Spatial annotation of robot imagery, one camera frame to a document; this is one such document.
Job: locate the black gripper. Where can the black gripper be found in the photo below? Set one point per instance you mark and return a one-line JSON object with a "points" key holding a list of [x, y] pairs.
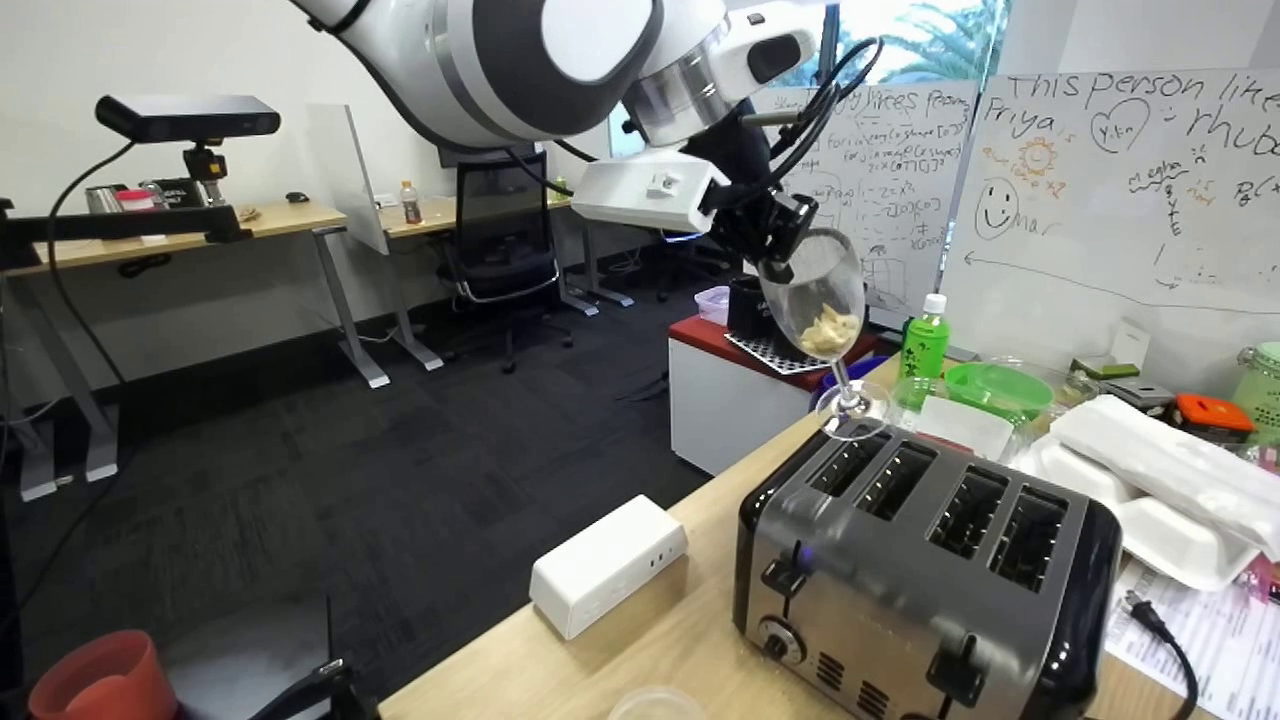
{"points": [[753, 200]]}

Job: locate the clear wine glass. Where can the clear wine glass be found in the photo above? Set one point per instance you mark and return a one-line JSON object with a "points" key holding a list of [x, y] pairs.
{"points": [[819, 302]]}

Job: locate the nut pieces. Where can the nut pieces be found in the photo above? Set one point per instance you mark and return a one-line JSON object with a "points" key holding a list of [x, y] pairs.
{"points": [[828, 332]]}

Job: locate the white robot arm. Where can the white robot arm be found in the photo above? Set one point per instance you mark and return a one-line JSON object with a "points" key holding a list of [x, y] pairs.
{"points": [[465, 64]]}

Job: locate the whiteboard with scribbled notes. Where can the whiteboard with scribbled notes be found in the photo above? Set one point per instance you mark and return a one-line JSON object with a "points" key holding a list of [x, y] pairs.
{"points": [[895, 200]]}

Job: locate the green drink bottle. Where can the green drink bottle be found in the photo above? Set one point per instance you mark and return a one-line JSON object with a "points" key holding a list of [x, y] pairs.
{"points": [[922, 360]]}

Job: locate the clear plastic tray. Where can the clear plastic tray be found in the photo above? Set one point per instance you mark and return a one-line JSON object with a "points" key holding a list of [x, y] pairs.
{"points": [[960, 431]]}

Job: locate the green lidded container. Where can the green lidded container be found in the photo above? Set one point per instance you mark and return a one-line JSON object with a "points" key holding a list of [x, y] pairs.
{"points": [[1001, 391]]}

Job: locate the blue palm picture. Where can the blue palm picture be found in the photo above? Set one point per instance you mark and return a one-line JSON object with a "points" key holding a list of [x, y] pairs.
{"points": [[933, 33]]}

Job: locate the black office chair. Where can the black office chair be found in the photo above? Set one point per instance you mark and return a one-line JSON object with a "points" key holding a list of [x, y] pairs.
{"points": [[501, 255]]}

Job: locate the green flat packet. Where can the green flat packet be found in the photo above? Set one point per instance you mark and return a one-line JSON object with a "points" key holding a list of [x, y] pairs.
{"points": [[1104, 368]]}

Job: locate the whiteboard with smiley drawings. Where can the whiteboard with smiley drawings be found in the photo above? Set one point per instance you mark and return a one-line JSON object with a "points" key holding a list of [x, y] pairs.
{"points": [[1135, 226]]}

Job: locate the small white foam container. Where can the small white foam container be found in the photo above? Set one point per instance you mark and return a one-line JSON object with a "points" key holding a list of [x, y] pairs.
{"points": [[1067, 470]]}

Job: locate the silver four-slot toaster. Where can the silver four-slot toaster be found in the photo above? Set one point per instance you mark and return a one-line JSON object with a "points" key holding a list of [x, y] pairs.
{"points": [[864, 600]]}

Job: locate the small grey device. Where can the small grey device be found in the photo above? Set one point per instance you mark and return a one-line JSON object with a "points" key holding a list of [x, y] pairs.
{"points": [[1142, 393]]}

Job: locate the white rectangular box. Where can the white rectangular box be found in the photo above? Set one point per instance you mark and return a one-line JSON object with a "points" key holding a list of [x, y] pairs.
{"points": [[603, 565]]}

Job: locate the small bottle on desk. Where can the small bottle on desk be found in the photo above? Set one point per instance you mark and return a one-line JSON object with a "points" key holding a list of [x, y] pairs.
{"points": [[409, 206]]}

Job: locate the large white foam container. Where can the large white foam container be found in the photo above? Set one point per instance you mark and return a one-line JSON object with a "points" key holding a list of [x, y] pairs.
{"points": [[1162, 460]]}

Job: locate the orange tool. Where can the orange tool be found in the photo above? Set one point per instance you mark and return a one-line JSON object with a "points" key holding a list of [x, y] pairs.
{"points": [[1213, 411]]}

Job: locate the translucent desk divider panel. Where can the translucent desk divider panel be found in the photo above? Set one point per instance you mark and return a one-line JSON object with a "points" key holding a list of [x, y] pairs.
{"points": [[344, 175]]}

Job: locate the pale green plastic jar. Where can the pale green plastic jar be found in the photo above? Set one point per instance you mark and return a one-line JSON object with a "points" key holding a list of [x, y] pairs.
{"points": [[1261, 384]]}

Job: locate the printed paper sheets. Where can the printed paper sheets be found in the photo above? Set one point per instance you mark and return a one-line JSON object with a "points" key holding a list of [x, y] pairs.
{"points": [[1240, 643]]}

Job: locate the red and black box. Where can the red and black box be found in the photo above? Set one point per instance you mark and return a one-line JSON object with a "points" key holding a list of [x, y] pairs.
{"points": [[141, 197]]}

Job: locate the red plastic cup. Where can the red plastic cup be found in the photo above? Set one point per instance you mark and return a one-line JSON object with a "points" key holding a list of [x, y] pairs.
{"points": [[100, 681]]}

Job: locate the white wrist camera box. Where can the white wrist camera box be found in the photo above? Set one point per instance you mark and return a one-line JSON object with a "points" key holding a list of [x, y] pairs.
{"points": [[646, 190]]}

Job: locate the black stereo camera bar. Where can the black stereo camera bar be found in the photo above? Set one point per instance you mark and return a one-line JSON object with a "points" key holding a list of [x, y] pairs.
{"points": [[184, 116]]}

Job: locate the black camera support arm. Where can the black camera support arm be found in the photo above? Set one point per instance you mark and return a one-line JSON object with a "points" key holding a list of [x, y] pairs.
{"points": [[120, 226]]}

